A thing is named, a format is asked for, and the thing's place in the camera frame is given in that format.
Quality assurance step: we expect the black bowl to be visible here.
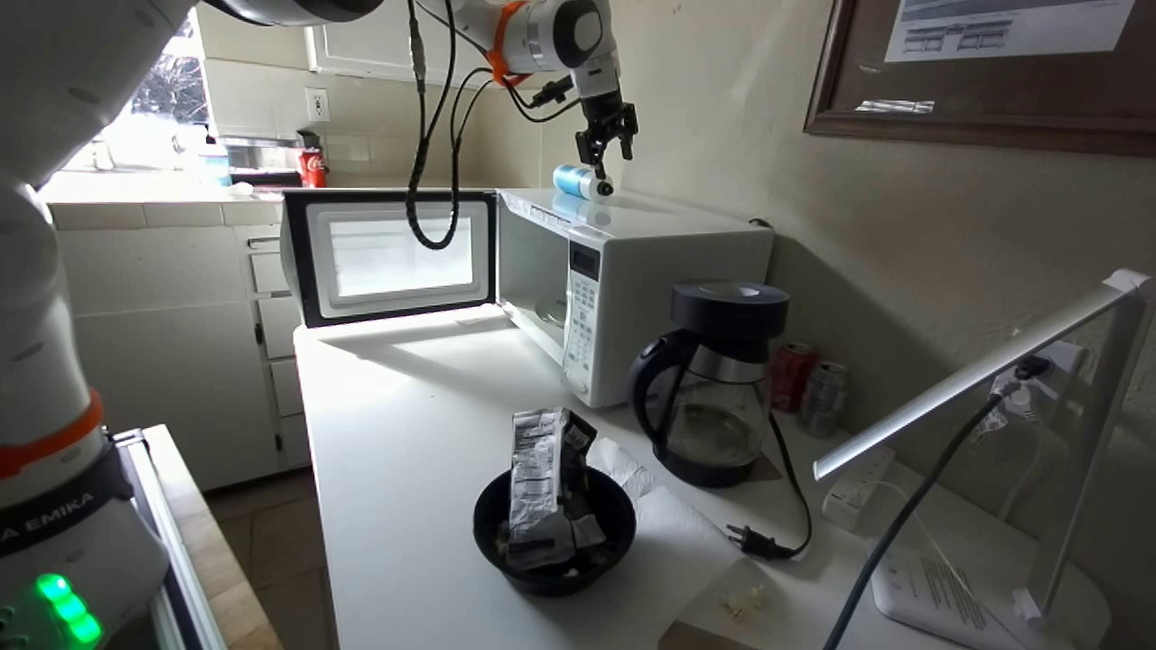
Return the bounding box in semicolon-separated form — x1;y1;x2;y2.
475;469;638;595

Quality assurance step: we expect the white desk lamp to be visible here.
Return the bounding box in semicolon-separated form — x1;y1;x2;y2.
813;271;1152;650

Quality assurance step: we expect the blue white bottle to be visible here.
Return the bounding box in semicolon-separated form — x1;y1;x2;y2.
555;162;595;198

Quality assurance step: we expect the microwave door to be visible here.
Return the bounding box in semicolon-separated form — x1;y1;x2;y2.
284;187;495;330

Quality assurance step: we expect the lamp power cable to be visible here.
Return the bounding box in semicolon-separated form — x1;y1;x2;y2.
819;354;1054;650

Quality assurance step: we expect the red soda can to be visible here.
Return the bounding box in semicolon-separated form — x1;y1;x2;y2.
771;343;817;411

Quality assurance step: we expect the framed bulletin board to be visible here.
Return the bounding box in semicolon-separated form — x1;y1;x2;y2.
806;0;1156;157

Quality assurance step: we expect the black glass electric kettle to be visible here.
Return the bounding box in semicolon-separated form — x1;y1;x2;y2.
629;282;789;487

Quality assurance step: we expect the white microwave oven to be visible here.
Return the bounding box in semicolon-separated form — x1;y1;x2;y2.
495;187;775;407

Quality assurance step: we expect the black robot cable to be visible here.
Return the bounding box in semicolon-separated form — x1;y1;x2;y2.
400;0;583;254

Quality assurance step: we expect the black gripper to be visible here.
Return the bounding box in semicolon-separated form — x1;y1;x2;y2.
576;95;639;168

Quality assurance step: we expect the kettle power cord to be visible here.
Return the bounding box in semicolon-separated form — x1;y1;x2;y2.
722;407;817;565

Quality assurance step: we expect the silver snack packet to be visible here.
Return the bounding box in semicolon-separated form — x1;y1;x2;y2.
506;407;604;570

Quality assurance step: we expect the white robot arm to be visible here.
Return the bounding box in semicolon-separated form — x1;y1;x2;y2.
0;0;385;650

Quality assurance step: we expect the white drawer cabinet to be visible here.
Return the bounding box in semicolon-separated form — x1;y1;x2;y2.
246;233;310;469

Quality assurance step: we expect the silver soda can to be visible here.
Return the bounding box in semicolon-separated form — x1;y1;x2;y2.
803;363;848;437

